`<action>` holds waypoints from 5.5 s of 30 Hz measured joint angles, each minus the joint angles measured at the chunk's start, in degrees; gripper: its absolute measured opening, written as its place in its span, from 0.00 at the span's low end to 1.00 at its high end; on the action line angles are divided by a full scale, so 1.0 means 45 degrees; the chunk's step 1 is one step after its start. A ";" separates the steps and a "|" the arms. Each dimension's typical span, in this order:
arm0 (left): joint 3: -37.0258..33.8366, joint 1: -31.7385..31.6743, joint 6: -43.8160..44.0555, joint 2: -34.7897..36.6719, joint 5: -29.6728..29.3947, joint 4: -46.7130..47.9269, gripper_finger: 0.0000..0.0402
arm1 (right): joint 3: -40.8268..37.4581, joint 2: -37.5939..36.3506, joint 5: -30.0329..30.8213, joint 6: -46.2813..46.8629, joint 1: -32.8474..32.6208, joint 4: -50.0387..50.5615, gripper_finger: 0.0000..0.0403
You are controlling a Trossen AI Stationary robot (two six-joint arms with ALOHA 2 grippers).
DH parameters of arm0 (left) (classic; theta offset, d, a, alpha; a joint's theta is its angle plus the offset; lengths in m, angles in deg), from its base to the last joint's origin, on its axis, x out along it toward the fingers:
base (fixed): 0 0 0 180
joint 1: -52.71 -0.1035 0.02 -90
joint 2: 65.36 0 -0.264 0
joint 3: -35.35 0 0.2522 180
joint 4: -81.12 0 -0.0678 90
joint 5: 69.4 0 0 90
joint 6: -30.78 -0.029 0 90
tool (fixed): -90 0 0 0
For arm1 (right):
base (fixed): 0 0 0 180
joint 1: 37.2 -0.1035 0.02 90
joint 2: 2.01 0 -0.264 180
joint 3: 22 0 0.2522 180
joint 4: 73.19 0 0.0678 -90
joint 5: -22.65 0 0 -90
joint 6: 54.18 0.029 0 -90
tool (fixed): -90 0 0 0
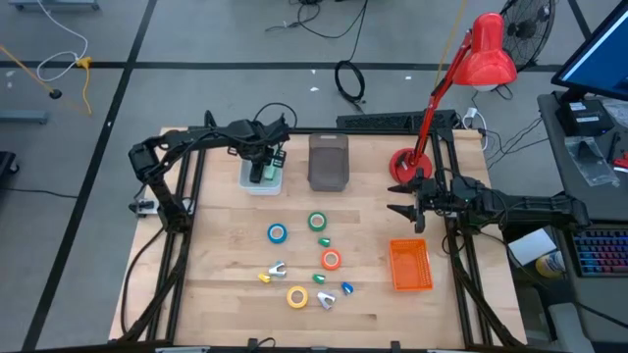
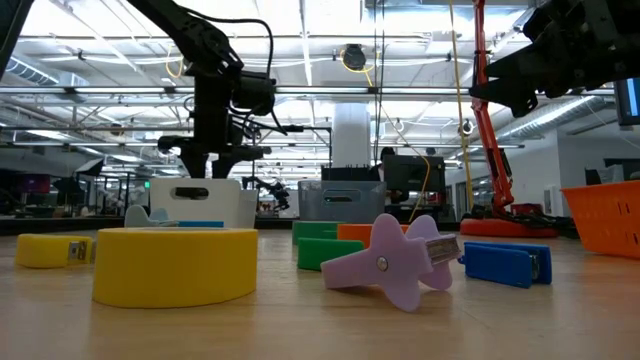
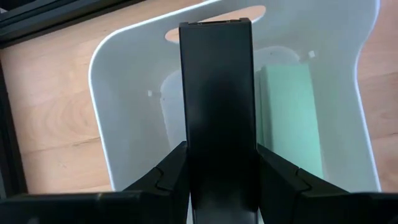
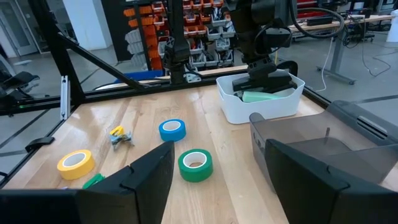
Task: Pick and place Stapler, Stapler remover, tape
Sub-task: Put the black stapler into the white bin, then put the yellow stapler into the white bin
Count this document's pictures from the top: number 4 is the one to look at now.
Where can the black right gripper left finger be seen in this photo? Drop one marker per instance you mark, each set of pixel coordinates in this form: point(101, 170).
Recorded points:
point(124, 199)

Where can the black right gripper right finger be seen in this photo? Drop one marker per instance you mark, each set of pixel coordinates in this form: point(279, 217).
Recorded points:
point(311, 193)

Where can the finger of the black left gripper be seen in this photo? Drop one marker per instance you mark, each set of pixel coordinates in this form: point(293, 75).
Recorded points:
point(262, 70)

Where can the black stapler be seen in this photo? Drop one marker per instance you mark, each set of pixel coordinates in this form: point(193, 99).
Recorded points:
point(267, 84)

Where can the mint green stapler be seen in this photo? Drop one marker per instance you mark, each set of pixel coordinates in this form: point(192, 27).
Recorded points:
point(258, 97)

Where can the green mini stapler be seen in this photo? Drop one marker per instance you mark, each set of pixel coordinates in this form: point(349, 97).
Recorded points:
point(93, 181)

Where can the silver binder clip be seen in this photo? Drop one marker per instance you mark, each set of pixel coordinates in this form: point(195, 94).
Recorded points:
point(119, 140)

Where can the green tape roll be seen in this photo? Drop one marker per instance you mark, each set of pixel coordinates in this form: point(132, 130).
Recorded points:
point(196, 174)

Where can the blue tape roll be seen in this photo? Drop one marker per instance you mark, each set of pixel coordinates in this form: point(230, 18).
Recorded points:
point(172, 135)

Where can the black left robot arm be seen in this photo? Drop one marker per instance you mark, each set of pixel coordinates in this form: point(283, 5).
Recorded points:
point(258, 12)

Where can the yellow tape roll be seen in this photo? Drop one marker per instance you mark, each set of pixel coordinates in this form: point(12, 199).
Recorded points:
point(77, 172)

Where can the white plastic bin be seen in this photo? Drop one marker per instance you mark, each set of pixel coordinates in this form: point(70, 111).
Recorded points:
point(258, 112)

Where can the shelf with red bins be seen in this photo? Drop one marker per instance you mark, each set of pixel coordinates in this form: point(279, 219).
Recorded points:
point(308, 14)

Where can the grey plastic bin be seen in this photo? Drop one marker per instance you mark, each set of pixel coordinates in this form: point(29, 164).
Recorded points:
point(311, 130)

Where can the wooden workbench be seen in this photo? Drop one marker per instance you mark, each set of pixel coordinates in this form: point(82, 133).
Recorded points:
point(337, 53)

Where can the black table clamp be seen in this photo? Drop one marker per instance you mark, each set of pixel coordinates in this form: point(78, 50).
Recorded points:
point(38, 142)

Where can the blue storage crate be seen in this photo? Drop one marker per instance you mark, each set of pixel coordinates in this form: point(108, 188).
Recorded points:
point(140, 75)

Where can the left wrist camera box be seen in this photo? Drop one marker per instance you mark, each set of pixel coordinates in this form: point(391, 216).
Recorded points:
point(278, 37)

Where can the silver aluminium bracket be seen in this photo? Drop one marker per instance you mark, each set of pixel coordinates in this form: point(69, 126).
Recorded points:
point(65, 96)

